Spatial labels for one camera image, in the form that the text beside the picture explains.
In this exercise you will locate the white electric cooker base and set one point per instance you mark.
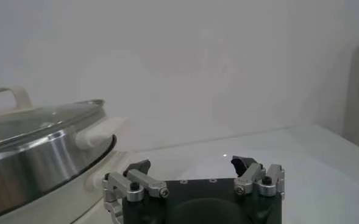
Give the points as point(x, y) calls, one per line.
point(60, 204)

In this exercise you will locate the stainless steel steamer basket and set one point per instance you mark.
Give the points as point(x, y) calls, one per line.
point(39, 164)

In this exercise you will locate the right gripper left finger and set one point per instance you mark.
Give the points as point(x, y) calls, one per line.
point(148, 184)

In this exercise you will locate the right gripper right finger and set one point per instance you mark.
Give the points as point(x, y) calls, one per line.
point(252, 175)

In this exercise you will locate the white round plate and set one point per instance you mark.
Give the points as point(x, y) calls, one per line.
point(203, 167)

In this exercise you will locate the round glass pot lid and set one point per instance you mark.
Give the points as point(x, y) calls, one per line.
point(30, 118)

